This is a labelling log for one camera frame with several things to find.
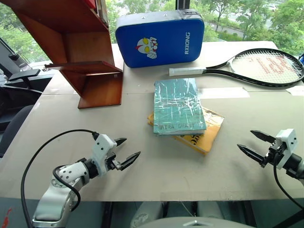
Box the short white tape strip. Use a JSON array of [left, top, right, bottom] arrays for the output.
[[285, 85, 304, 96]]

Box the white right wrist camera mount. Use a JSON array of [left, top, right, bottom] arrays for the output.
[[275, 128, 298, 170]]

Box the blue cartoon kick pad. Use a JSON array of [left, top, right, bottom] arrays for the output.
[[115, 9, 206, 69]]

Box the black office chair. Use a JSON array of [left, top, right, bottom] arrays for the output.
[[0, 68, 56, 158]]

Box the black window pole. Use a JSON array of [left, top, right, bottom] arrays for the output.
[[176, 0, 191, 11]]

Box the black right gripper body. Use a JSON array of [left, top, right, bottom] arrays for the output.
[[260, 139, 287, 168]]

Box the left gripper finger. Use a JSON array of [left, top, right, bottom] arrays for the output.
[[114, 137, 128, 148], [118, 151, 142, 172]]

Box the black tennis racket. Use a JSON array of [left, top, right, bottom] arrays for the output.
[[168, 48, 304, 88]]

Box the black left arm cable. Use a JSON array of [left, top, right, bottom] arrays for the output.
[[20, 129, 99, 228]]

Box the yellow book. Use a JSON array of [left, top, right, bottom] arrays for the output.
[[147, 106, 225, 156]]

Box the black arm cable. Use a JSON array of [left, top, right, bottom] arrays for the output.
[[273, 152, 304, 211], [20, 129, 99, 228]]

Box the grey rounded robot leg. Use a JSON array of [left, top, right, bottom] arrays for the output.
[[132, 201, 165, 228], [196, 201, 224, 219]]

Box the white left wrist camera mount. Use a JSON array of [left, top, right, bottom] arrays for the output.
[[91, 133, 118, 177]]

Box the red-brown wooden shelf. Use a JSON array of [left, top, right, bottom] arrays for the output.
[[2, 0, 124, 110]]

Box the teal plastic-wrapped book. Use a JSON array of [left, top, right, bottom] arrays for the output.
[[152, 77, 208, 137]]

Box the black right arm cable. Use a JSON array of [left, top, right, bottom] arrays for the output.
[[273, 152, 304, 211]]

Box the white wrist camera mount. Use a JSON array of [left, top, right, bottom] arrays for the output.
[[275, 128, 298, 170], [91, 133, 118, 177]]

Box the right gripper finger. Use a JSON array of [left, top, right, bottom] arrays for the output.
[[237, 143, 267, 167], [250, 129, 277, 144]]

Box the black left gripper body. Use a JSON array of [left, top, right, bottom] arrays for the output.
[[104, 152, 124, 171]]

